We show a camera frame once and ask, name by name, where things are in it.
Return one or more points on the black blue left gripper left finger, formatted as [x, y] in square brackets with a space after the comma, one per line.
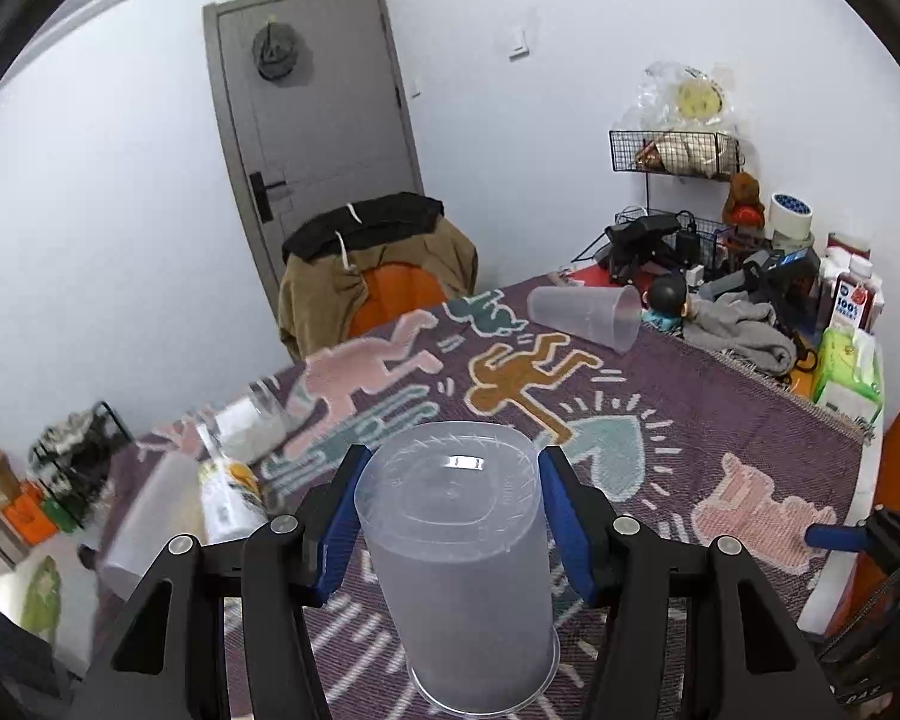
[166, 659]

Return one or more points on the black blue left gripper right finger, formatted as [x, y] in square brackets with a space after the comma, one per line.
[744, 655]

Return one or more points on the translucent plastic cup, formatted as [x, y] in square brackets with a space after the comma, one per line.
[453, 517]

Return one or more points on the translucent cup lying left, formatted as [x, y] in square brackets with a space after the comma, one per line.
[168, 505]

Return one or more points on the translucent cup lying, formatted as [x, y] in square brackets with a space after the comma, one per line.
[168, 505]
[599, 314]

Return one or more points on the translucent cup lying far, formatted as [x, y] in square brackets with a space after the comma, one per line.
[599, 314]

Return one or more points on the white yellow labelled bottle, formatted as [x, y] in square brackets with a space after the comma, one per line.
[230, 499]

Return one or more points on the orange box on floor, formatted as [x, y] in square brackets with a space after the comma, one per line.
[26, 516]

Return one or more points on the black shoe rack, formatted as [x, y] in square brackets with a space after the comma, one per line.
[70, 463]

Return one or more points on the clear white plastic bottle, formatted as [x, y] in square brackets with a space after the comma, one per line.
[247, 430]

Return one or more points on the purple patterned tablecloth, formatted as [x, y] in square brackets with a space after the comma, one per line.
[682, 440]

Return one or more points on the green tissue pack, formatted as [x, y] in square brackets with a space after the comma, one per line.
[848, 378]

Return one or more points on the grey crumpled cloth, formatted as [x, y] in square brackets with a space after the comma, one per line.
[733, 325]

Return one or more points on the black round-head figurine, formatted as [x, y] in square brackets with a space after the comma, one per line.
[666, 302]

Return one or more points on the red white juice carton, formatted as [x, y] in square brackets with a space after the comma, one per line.
[854, 303]

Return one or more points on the orange chair with jackets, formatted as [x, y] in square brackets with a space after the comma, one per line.
[367, 263]

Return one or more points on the black device pile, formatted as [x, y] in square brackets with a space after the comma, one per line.
[660, 239]

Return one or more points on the white tape roll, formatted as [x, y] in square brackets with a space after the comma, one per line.
[791, 220]

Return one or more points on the brown plush toy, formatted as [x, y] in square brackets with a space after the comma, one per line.
[743, 206]

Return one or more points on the clear plastic bag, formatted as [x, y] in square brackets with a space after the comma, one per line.
[674, 96]

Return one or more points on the grey door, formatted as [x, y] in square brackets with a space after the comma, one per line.
[336, 130]

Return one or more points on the grey cap on door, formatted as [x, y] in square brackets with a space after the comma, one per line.
[275, 51]

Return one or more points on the black door handle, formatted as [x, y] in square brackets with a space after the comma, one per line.
[260, 190]

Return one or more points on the black wire wall basket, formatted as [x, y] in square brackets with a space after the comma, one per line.
[715, 156]

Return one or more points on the white wall switch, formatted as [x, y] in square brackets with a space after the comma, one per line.
[517, 44]

